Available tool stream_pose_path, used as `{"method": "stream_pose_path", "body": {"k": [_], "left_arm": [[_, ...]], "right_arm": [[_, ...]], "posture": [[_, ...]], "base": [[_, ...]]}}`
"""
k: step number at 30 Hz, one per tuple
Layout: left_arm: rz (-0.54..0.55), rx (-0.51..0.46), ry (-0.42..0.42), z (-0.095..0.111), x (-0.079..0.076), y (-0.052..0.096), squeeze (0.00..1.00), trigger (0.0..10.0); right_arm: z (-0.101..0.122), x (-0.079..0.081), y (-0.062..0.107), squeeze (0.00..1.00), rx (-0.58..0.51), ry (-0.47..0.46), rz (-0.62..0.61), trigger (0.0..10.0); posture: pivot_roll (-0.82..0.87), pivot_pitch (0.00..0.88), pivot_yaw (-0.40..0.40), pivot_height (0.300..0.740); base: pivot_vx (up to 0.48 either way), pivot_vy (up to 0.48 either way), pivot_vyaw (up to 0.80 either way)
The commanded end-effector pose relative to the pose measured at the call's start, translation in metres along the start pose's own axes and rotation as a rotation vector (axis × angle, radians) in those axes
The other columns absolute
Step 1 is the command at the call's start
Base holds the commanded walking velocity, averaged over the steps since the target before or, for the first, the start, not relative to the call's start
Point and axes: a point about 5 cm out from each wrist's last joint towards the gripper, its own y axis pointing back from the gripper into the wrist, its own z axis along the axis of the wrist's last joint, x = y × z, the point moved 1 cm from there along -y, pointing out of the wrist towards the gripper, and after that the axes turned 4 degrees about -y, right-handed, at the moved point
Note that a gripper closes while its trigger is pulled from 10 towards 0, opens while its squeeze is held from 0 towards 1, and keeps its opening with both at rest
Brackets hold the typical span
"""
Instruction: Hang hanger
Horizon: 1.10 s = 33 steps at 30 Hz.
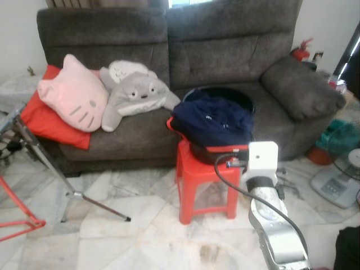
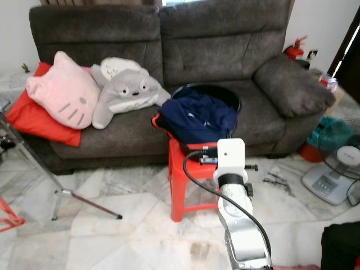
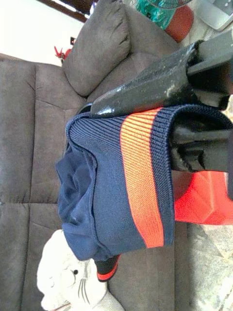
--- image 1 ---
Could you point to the red cushion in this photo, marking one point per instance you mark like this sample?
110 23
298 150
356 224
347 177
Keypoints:
50 126

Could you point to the white standing fan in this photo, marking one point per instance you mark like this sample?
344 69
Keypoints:
332 188

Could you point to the orange plastic bucket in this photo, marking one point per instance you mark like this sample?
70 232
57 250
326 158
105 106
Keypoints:
318 156

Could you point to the person in black trousers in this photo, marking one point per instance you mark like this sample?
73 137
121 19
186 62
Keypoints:
349 250

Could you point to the pink cat face cushion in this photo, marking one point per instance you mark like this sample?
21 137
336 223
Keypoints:
73 95

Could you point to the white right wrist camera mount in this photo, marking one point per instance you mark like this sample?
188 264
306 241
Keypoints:
263 166

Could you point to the grey white plush toy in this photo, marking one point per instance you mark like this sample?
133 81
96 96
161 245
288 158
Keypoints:
135 93

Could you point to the grey brown fabric sofa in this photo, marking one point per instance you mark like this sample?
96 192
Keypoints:
225 50

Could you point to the black laundry basket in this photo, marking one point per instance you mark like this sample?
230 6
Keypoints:
239 100

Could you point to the chrome clothes rack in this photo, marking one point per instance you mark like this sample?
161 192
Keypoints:
72 195

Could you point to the navy and red jacket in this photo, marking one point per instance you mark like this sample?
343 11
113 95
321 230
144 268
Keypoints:
214 121

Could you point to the red fire extinguisher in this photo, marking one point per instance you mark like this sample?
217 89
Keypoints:
301 53

